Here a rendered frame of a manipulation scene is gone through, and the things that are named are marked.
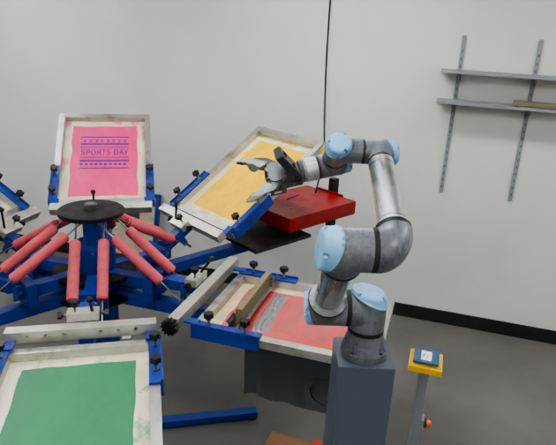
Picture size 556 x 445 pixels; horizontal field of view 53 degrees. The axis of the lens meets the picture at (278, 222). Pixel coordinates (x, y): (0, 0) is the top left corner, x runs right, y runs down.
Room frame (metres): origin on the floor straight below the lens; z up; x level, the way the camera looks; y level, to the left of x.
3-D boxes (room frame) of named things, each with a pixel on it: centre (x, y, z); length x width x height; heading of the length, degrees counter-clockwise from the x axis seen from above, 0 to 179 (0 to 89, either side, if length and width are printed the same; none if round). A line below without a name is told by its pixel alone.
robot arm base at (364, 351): (1.58, -0.30, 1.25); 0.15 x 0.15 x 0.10
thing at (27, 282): (2.51, 0.90, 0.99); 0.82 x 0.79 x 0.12; 74
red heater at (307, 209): (3.49, -0.13, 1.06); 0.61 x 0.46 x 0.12; 134
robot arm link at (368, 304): (1.58, -0.29, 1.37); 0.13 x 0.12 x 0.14; 92
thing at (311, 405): (2.02, -0.12, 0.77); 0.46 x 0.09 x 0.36; 74
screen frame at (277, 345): (2.21, -0.12, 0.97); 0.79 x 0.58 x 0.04; 74
